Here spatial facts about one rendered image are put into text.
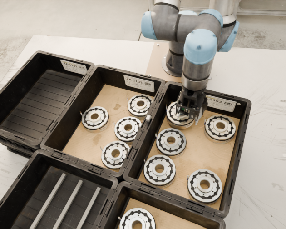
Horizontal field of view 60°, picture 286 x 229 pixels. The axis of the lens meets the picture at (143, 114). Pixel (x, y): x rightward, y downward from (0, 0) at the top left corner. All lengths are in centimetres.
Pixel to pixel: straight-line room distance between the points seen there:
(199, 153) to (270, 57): 72
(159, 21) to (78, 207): 61
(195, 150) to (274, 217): 34
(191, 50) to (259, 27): 223
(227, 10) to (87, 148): 69
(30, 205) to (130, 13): 244
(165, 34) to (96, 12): 244
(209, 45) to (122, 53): 86
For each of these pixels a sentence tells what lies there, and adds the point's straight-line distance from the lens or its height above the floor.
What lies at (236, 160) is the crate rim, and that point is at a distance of 76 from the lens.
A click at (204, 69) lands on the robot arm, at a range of 64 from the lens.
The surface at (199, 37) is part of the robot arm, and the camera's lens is 61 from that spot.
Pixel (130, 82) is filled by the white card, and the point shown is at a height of 88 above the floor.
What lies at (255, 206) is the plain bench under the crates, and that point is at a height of 70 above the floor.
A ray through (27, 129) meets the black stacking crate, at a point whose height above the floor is 83.
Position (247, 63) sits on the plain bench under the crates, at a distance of 135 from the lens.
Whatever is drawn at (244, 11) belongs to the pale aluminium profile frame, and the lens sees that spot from 275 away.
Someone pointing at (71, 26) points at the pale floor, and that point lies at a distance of 302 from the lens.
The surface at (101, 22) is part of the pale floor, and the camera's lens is 294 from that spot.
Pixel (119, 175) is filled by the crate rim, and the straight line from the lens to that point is 74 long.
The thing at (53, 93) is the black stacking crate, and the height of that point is 83.
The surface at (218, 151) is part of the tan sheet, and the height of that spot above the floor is 83.
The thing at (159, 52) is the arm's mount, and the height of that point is 79.
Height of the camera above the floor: 161
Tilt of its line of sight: 55 degrees down
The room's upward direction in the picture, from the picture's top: 10 degrees counter-clockwise
